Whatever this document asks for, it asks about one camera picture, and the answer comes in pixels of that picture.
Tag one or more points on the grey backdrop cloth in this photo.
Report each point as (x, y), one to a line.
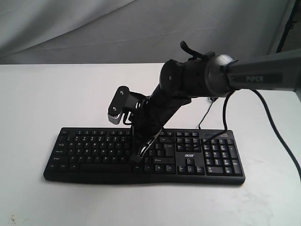
(137, 31)

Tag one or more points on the black fabric-covered gripper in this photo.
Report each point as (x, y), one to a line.
(155, 111)

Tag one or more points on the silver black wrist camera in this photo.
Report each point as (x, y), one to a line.
(124, 102)

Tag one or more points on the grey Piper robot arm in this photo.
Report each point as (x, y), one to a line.
(209, 75)

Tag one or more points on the black acer keyboard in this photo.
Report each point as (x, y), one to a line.
(102, 156)

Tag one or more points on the black tripod stand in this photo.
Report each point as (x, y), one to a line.
(288, 26)

